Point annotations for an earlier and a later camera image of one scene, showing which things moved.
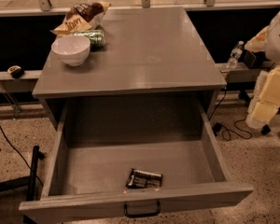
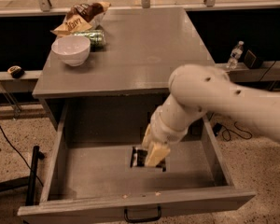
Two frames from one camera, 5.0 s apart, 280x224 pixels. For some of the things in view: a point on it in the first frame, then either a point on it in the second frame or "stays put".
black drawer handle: [145, 215] -> [144, 220]
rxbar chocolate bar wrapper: [141, 178] -> [139, 156]
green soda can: [97, 38] stays put
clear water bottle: [235, 55] stays put
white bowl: [74, 50] stays put
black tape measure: [16, 71] stays put
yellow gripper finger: [273, 86] -> [158, 152]
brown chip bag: [81, 17] stays put
